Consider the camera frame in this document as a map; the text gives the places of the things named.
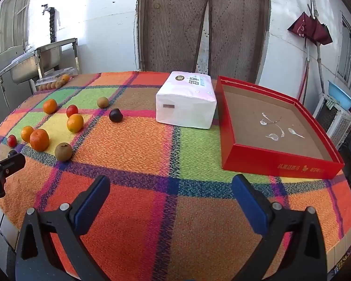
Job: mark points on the orange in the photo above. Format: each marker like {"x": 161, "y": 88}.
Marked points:
{"x": 39, "y": 140}
{"x": 75, "y": 123}
{"x": 50, "y": 106}
{"x": 26, "y": 133}
{"x": 65, "y": 78}

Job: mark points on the barred window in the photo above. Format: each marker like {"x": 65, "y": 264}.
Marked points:
{"x": 346, "y": 52}

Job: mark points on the white air conditioner unit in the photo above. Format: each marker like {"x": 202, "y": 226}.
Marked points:
{"x": 339, "y": 126}

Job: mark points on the red tomato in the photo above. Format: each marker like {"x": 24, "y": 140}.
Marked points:
{"x": 72, "y": 110}
{"x": 12, "y": 140}

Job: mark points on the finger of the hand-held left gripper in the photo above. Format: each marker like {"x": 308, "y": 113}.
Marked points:
{"x": 11, "y": 164}

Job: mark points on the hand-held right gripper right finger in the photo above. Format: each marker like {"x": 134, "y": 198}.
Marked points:
{"x": 248, "y": 207}

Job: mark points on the pale wooden stick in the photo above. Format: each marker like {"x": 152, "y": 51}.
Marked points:
{"x": 318, "y": 55}

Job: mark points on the white tissue pack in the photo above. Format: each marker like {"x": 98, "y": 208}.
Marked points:
{"x": 184, "y": 108}

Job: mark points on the pile of small brown fruits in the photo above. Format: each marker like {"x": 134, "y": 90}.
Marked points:
{"x": 49, "y": 85}

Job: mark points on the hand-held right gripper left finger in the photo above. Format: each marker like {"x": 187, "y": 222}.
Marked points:
{"x": 92, "y": 202}

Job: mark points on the metal faucet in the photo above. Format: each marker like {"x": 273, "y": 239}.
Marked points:
{"x": 45, "y": 8}

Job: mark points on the brown kiwi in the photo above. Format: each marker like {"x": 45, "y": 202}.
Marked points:
{"x": 63, "y": 151}
{"x": 103, "y": 102}

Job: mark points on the stainless steel sink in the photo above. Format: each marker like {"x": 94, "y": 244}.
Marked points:
{"x": 26, "y": 64}

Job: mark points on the dark purple plum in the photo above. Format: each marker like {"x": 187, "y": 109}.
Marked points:
{"x": 116, "y": 115}

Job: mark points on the grey framed window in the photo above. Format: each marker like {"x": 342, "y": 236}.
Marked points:
{"x": 14, "y": 14}

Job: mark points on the maroon folded umbrella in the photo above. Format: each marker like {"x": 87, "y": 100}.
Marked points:
{"x": 310, "y": 29}

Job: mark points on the white tiled table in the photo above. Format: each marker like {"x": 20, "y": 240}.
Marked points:
{"x": 343, "y": 240}

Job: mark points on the blue plastic basin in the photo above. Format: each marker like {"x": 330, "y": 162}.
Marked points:
{"x": 340, "y": 93}

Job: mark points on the clear plastic clamshell container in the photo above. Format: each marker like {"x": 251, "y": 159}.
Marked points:
{"x": 51, "y": 74}

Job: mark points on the green checked cloth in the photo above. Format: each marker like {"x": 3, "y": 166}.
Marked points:
{"x": 331, "y": 102}

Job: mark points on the red cardboard box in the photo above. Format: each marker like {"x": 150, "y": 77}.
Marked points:
{"x": 275, "y": 123}

